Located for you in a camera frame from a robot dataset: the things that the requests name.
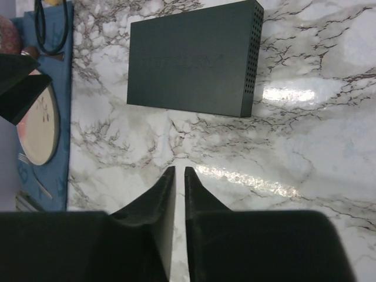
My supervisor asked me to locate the blue fabric placemat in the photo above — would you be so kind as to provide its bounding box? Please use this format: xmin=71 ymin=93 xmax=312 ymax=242
xmin=16 ymin=2 xmax=73 ymax=212

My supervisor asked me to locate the pink cream plate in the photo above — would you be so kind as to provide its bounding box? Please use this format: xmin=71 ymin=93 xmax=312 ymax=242
xmin=17 ymin=86 xmax=59 ymax=166

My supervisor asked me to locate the black network switch box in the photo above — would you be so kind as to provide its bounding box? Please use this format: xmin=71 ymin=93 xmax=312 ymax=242
xmin=127 ymin=1 xmax=264 ymax=118

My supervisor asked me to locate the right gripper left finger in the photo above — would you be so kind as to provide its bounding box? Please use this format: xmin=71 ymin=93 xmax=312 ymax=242
xmin=1 ymin=167 xmax=175 ymax=281

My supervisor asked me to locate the metal fork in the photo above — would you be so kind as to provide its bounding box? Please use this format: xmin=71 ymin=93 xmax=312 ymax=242
xmin=18 ymin=153 xmax=53 ymax=200

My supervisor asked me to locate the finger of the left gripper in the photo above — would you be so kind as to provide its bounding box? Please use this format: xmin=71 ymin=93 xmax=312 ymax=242
xmin=1 ymin=75 xmax=52 ymax=125
xmin=1 ymin=53 xmax=41 ymax=97

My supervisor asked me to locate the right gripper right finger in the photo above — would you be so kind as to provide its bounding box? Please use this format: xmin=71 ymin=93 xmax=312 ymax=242
xmin=184 ymin=167 xmax=355 ymax=281

